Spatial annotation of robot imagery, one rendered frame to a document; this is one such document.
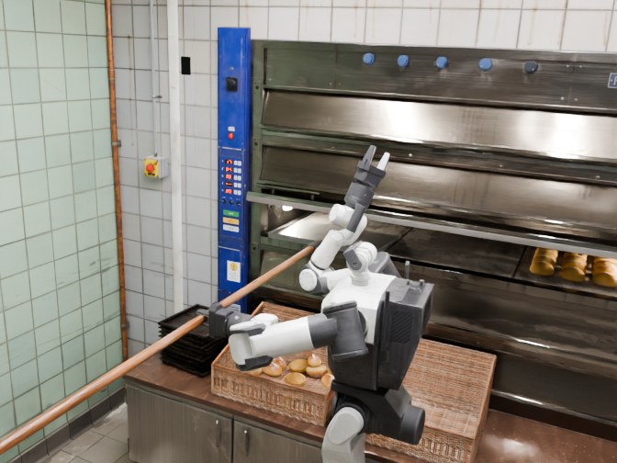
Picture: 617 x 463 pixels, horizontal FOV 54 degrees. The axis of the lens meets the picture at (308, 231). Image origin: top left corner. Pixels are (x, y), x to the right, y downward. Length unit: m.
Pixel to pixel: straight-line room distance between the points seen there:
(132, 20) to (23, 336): 1.62
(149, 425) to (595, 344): 2.00
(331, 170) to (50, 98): 1.35
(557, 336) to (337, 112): 1.32
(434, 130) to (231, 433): 1.56
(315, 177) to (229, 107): 0.53
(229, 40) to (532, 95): 1.34
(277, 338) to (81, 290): 1.94
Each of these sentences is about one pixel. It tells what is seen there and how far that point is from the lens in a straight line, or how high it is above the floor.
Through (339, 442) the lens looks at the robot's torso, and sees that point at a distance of 2.02.
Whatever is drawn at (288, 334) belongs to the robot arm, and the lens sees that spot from 1.64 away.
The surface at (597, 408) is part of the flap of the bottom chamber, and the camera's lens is 2.84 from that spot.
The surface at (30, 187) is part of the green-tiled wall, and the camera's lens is 3.09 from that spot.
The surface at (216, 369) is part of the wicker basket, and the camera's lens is 2.76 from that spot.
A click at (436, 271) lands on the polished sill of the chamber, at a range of 2.71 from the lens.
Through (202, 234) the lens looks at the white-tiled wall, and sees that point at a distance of 3.19.
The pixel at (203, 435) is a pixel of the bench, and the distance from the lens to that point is 2.92.
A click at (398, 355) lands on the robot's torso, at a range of 1.80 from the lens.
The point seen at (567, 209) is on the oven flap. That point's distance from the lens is 2.55.
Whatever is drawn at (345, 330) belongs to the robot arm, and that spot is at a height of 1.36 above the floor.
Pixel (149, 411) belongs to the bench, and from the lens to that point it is 3.06.
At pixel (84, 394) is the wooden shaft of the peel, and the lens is 1.72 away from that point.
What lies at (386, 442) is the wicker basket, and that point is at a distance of 2.54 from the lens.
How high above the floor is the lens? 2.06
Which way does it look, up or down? 17 degrees down
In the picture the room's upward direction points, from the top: 2 degrees clockwise
